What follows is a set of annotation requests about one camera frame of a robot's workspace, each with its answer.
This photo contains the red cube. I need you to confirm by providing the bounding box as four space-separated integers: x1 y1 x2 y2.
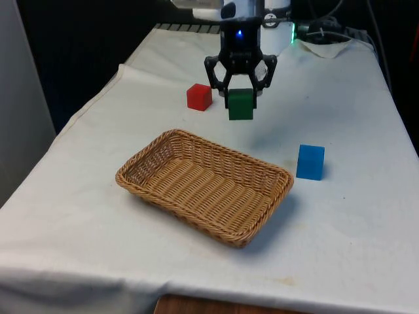
186 83 213 113

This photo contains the blue cube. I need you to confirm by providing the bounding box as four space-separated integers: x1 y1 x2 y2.
295 144 326 181

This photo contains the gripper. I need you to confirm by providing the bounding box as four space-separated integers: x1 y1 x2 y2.
204 18 278 109

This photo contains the green block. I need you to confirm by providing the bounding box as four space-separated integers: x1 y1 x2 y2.
227 88 255 122

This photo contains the wicker basket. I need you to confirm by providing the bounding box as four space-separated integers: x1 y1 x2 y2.
115 128 295 249

